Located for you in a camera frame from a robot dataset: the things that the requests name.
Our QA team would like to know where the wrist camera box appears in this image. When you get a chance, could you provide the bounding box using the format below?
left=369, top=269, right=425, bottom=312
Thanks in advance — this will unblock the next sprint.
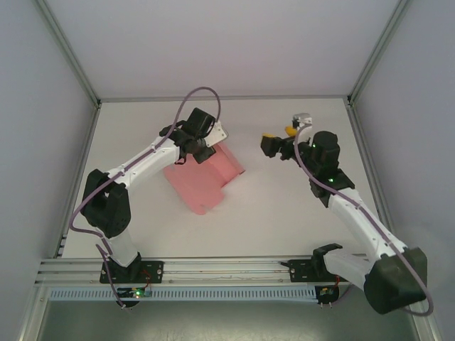
left=291, top=112, right=315, bottom=131
left=205, top=120, right=229, bottom=147

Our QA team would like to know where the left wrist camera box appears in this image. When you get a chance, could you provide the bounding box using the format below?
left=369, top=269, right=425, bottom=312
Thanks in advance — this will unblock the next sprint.
left=205, top=120, right=229, bottom=147

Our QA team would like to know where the aluminium frame post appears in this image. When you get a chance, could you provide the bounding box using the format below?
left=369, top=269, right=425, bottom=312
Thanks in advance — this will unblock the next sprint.
left=34, top=0, right=102, bottom=107
left=346, top=0, right=413, bottom=107

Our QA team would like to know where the grey metal panel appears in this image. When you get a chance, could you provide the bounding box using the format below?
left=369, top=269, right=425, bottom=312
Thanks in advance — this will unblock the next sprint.
left=35, top=283, right=437, bottom=341

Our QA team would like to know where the white slotted cable duct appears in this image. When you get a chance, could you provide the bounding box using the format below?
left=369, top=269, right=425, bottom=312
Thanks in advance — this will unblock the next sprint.
left=48, top=286, right=318, bottom=303

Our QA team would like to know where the aluminium table side rail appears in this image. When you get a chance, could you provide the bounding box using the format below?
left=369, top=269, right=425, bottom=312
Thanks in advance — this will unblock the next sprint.
left=53, top=104, right=102, bottom=259
left=346, top=103, right=396, bottom=232

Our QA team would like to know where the aluminium lower frame bar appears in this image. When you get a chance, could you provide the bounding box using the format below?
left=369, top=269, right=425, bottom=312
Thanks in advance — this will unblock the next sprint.
left=414, top=312, right=442, bottom=341
left=19, top=283, right=51, bottom=341

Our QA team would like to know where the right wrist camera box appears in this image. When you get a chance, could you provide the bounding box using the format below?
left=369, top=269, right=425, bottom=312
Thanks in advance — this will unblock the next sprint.
left=291, top=112, right=315, bottom=131

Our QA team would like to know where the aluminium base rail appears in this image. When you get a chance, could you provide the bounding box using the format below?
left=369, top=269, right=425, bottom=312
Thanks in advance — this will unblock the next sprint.
left=35, top=254, right=369, bottom=286

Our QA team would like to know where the pink paper box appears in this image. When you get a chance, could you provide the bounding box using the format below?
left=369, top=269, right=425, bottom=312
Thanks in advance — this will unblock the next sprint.
left=163, top=143, right=247, bottom=216

